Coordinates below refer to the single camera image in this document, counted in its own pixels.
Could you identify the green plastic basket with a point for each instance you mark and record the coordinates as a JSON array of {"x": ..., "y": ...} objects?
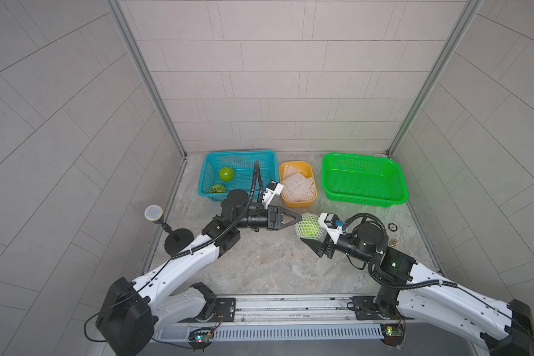
[{"x": 365, "y": 180}]

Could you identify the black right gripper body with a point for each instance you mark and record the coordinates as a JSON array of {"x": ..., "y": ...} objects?
[{"x": 348, "y": 245}]

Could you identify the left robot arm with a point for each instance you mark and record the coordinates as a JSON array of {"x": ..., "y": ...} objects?
[{"x": 134, "y": 311}]

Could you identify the pile of foam nets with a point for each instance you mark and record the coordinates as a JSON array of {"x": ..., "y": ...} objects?
[{"x": 296, "y": 187}]

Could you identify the circuit board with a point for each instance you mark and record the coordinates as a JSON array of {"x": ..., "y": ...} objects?
[
  {"x": 200, "y": 339},
  {"x": 393, "y": 334}
]

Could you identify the aluminium corner post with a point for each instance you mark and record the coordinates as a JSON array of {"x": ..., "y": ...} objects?
[
  {"x": 117, "y": 14},
  {"x": 455, "y": 36}
]

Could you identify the green custard apple in basket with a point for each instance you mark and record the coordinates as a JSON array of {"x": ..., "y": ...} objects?
[{"x": 226, "y": 174}]

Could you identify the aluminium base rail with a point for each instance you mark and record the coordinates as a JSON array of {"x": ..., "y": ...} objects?
[{"x": 287, "y": 318}]

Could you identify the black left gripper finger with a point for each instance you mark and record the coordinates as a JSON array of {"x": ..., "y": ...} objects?
[
  {"x": 291, "y": 214},
  {"x": 287, "y": 224}
]

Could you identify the right circuit board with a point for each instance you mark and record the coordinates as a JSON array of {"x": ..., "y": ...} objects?
[{"x": 393, "y": 334}]

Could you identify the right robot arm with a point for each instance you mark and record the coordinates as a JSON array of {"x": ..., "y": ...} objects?
[{"x": 410, "y": 290}]

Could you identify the teal plastic basket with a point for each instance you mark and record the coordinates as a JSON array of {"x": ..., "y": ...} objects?
[{"x": 243, "y": 164}]

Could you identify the white foam net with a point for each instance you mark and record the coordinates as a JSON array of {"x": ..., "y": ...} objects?
[{"x": 310, "y": 217}]

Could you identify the aluminium corner post right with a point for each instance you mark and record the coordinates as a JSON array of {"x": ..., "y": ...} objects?
[{"x": 455, "y": 36}]

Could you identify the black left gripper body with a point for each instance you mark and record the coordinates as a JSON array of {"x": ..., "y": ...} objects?
[{"x": 256, "y": 222}]

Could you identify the dark green netted custard apple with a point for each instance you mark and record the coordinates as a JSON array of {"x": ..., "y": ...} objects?
[{"x": 217, "y": 189}]

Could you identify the yellow plastic tub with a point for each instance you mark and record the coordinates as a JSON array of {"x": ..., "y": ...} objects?
[{"x": 307, "y": 171}]

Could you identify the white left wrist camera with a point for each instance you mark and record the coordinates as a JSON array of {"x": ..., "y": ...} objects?
[{"x": 272, "y": 189}]

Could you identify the aluminium corner post left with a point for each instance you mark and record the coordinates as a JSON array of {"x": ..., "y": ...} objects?
[{"x": 117, "y": 14}]

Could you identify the left circuit board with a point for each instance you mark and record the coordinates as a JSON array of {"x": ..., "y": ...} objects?
[{"x": 200, "y": 339}]

